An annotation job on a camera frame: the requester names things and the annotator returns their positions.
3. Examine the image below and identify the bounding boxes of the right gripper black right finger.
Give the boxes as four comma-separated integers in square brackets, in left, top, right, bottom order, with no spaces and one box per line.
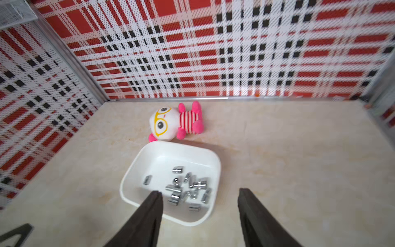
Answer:
[238,188,301,247]

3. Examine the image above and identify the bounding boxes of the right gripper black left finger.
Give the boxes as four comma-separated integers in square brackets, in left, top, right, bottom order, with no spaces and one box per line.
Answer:
[105,191,164,247]

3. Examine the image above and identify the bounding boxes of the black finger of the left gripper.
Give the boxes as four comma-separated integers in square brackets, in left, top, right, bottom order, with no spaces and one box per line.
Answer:
[1,223,34,247]

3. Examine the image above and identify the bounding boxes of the small chrome socket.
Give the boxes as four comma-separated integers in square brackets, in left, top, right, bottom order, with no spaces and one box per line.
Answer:
[188,204,201,212]
[184,172,192,183]

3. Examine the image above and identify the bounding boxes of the short chrome socket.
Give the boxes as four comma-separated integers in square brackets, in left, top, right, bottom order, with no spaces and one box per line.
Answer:
[167,199,179,206]

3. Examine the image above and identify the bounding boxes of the lone chrome socket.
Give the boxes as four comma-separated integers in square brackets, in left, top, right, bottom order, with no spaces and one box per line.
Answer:
[143,175,152,186]

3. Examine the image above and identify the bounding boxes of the long chrome socket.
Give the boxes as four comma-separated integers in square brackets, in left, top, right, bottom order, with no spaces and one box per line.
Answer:
[165,185,182,193]

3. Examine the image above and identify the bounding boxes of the medium chrome socket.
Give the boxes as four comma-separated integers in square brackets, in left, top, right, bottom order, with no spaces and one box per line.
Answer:
[188,175,197,189]

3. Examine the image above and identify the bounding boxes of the large chrome socket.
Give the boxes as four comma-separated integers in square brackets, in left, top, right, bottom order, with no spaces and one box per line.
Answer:
[192,178,208,190]

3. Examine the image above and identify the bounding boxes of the white plastic storage box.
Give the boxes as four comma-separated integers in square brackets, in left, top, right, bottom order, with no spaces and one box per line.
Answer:
[119,141,221,226]

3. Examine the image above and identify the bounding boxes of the pink striped plush doll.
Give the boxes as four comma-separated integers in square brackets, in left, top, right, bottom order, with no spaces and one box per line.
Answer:
[148,101,204,142]

